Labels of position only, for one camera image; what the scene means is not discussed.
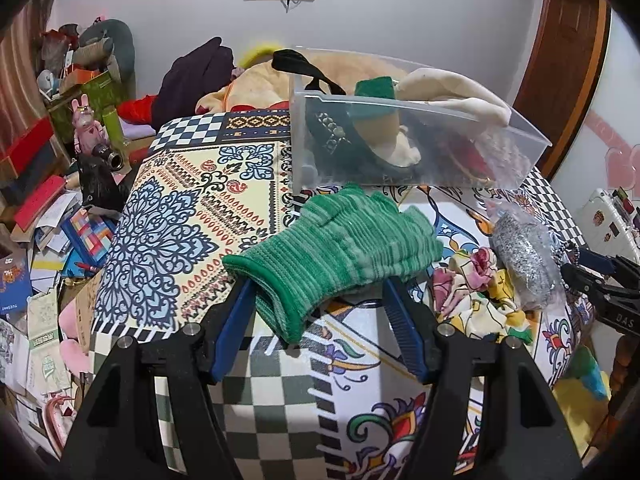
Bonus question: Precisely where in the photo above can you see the pile of papers and booklets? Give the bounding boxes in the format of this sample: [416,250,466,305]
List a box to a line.
[0,190,103,456]

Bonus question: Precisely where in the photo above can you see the green knit glove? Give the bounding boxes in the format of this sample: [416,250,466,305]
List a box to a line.
[221,182,445,346]

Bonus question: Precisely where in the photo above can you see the floral patterned cloth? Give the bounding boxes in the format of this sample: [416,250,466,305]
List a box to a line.
[431,246,535,346]

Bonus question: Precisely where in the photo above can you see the dark purple garment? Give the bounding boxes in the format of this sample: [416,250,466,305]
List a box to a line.
[151,36,237,132]

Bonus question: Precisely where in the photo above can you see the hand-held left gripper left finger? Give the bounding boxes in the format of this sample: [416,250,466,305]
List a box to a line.
[60,277,258,480]

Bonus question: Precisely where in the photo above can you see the green cardboard box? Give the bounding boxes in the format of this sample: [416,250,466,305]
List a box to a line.
[46,69,130,152]

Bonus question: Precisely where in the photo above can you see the beige plush toy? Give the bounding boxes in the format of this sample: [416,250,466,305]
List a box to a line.
[350,66,512,168]

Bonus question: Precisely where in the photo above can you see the pink bunny figure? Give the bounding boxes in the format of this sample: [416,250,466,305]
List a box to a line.
[71,94,107,155]

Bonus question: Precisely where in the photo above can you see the silver glitter pouch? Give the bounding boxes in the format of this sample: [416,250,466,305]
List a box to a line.
[487,210,557,311]

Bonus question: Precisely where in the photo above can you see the yellow plush item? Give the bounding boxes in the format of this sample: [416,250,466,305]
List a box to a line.
[239,42,282,70]

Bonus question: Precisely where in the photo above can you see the beige fleece blanket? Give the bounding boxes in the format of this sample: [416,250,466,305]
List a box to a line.
[194,49,422,117]

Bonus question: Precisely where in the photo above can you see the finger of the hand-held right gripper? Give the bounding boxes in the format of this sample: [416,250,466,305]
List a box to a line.
[559,261,610,302]
[567,251,640,281]

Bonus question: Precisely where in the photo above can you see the grey neck pillow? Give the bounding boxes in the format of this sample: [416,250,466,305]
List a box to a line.
[76,18,136,87]

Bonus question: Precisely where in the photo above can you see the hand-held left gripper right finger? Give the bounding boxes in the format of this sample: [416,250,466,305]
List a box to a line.
[382,276,586,480]

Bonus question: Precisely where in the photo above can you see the patterned printed blanket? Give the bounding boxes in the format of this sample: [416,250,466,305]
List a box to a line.
[87,109,597,480]

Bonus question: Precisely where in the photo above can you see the black plastic bag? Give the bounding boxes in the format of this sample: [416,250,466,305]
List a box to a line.
[76,151,134,222]

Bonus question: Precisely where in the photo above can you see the colourful checkered box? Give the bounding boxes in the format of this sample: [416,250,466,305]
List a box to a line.
[61,206,119,267]

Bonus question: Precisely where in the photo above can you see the white stickered case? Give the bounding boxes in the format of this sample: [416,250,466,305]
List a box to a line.
[576,186,640,257]

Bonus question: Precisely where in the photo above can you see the brown wooden door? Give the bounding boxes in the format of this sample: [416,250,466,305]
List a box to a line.
[511,0,614,182]

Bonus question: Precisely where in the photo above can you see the black studded bag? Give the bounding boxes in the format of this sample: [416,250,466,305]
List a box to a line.
[272,49,416,183]

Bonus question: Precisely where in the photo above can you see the metal ball chain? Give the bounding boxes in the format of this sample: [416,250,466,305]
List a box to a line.
[551,241,582,288]

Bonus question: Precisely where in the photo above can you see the red flat box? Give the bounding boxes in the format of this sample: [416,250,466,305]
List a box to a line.
[12,176,67,232]

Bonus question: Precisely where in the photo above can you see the red cloth item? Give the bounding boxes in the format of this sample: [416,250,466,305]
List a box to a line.
[442,135,498,186]

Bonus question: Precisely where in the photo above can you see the clear plastic storage bin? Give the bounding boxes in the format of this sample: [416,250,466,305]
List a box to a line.
[289,47,552,192]

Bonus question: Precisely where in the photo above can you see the red garment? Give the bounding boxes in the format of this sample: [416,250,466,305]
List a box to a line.
[117,95,157,127]

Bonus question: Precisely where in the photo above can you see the green cloth piece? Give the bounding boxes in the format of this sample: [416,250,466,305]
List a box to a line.
[354,76,398,121]

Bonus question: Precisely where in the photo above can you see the black camera lens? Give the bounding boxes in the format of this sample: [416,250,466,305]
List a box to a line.
[91,141,124,170]

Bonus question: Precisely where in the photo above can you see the yellow and blue plush toy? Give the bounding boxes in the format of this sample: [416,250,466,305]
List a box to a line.
[551,345,612,442]

